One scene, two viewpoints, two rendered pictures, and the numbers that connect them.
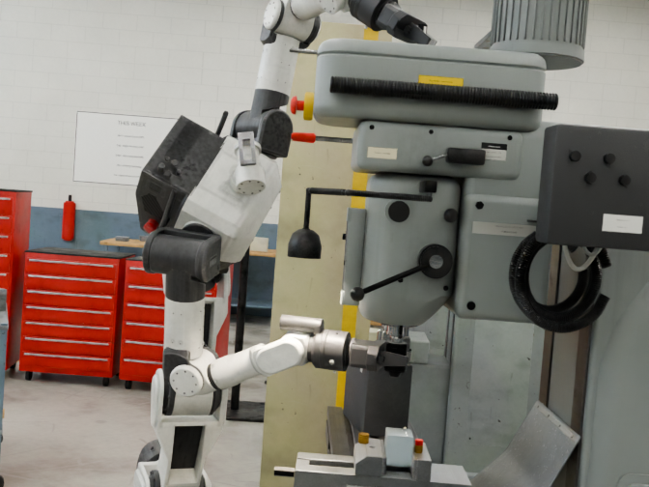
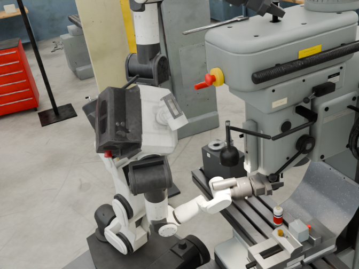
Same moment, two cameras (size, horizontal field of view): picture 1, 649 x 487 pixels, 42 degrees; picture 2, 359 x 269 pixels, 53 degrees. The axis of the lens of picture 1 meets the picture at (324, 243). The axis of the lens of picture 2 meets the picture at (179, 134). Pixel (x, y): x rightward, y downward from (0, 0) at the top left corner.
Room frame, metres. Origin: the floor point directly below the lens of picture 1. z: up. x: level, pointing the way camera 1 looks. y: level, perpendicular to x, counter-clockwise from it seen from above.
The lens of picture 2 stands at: (0.84, 0.56, 2.21)
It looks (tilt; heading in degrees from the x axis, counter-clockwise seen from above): 30 degrees down; 340
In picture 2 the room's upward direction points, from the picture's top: 8 degrees counter-clockwise
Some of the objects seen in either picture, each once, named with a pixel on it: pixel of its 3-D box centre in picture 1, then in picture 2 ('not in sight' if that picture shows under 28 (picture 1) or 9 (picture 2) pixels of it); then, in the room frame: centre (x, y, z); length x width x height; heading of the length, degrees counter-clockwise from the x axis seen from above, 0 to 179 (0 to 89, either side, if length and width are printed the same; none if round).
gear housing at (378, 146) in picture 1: (432, 153); (285, 78); (1.82, -0.22, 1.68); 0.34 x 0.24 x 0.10; 92
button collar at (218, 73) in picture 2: (308, 106); (217, 77); (1.82, 0.06, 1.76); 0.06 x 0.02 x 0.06; 2
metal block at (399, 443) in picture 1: (398, 446); (298, 231); (1.67, -0.18, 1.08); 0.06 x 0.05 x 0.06; 179
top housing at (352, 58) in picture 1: (424, 91); (278, 44); (1.82, -0.19, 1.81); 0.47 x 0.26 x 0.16; 92
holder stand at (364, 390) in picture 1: (376, 388); (224, 164); (2.25, -0.17, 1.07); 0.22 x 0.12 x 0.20; 13
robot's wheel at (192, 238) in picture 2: not in sight; (195, 250); (2.27, 0.05, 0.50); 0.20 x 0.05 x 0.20; 20
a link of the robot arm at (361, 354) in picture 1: (354, 354); (252, 186); (1.84, -0.09, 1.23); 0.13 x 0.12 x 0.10; 167
